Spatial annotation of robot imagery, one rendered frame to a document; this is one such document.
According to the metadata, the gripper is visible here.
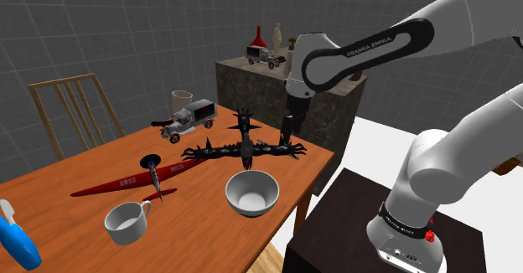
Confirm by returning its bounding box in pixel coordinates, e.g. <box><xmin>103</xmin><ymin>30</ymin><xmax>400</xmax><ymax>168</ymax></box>
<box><xmin>280</xmin><ymin>95</ymin><xmax>312</xmax><ymax>147</ymax></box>

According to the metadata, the dark marble cabinet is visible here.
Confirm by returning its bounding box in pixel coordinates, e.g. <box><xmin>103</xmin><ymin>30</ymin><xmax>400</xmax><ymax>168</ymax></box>
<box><xmin>215</xmin><ymin>54</ymin><xmax>368</xmax><ymax>197</ymax></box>

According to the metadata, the black spiky toy airplane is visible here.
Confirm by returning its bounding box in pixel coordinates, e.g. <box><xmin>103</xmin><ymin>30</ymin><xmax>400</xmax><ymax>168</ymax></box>
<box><xmin>180</xmin><ymin>107</ymin><xmax>308</xmax><ymax>172</ymax></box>

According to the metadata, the brown figurine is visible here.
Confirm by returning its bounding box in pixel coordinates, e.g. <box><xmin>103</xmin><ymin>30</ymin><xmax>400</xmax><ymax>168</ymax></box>
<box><xmin>284</xmin><ymin>36</ymin><xmax>298</xmax><ymax>80</ymax></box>

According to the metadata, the white bowl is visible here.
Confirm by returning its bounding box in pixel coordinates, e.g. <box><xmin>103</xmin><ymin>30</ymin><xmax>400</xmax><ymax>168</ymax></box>
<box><xmin>225</xmin><ymin>169</ymin><xmax>281</xmax><ymax>219</ymax></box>

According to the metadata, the grey toy truck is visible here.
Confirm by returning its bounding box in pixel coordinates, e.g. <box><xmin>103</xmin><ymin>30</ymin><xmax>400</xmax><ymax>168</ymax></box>
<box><xmin>159</xmin><ymin>99</ymin><xmax>218</xmax><ymax>145</ymax></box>
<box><xmin>245</xmin><ymin>45</ymin><xmax>287</xmax><ymax>70</ymax></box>

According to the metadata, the beige statue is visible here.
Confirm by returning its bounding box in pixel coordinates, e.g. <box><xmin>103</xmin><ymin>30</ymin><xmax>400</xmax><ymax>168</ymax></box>
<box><xmin>272</xmin><ymin>23</ymin><xmax>283</xmax><ymax>58</ymax></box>

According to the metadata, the red funnel vase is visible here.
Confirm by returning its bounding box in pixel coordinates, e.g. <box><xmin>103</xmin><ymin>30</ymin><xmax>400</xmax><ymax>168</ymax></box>
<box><xmin>249</xmin><ymin>25</ymin><xmax>268</xmax><ymax>49</ymax></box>

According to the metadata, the beige cup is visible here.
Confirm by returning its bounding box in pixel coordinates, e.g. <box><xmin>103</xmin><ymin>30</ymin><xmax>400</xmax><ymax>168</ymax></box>
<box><xmin>171</xmin><ymin>90</ymin><xmax>194</xmax><ymax>116</ymax></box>

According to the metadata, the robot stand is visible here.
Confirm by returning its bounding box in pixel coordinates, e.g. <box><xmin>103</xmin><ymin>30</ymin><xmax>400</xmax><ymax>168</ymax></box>
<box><xmin>282</xmin><ymin>167</ymin><xmax>488</xmax><ymax>273</ymax></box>

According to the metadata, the wooden table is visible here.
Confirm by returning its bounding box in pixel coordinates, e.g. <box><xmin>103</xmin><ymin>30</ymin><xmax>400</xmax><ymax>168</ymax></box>
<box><xmin>0</xmin><ymin>104</ymin><xmax>336</xmax><ymax>273</ymax></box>

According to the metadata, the red toy airplane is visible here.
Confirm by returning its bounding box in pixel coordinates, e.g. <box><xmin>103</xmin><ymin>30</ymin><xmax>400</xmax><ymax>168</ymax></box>
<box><xmin>70</xmin><ymin>153</ymin><xmax>208</xmax><ymax>203</ymax></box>

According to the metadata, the white cup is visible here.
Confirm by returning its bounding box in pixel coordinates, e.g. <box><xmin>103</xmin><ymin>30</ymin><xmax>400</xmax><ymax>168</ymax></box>
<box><xmin>103</xmin><ymin>200</ymin><xmax>153</xmax><ymax>246</ymax></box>

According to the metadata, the wooden chair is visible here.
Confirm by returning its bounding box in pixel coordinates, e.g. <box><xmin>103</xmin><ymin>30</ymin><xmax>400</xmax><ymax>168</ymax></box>
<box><xmin>27</xmin><ymin>73</ymin><xmax>127</xmax><ymax>162</ymax></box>

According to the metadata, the brown wooden object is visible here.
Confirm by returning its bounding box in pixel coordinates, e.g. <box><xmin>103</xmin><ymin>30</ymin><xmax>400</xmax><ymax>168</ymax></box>
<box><xmin>491</xmin><ymin>157</ymin><xmax>523</xmax><ymax>178</ymax></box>

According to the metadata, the blue spray bottle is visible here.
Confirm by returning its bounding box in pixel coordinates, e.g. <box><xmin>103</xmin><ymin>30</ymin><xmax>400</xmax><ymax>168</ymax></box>
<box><xmin>0</xmin><ymin>198</ymin><xmax>44</xmax><ymax>272</ymax></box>

